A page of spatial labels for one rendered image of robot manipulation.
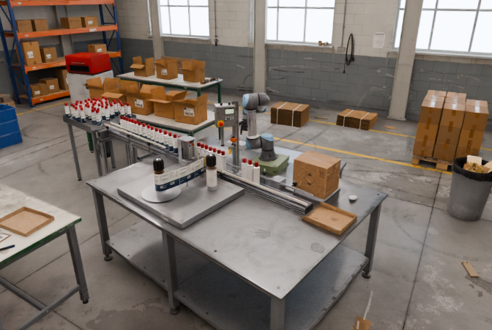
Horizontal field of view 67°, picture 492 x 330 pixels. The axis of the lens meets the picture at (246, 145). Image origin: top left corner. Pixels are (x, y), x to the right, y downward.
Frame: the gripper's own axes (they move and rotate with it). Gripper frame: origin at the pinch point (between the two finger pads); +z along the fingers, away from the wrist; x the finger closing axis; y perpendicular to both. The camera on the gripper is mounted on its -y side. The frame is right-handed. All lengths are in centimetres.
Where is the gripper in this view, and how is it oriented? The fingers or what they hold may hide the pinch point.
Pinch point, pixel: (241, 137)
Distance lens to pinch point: 383.2
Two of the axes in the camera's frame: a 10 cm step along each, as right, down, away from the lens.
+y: 9.0, 1.6, -4.2
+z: -1.0, 9.8, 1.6
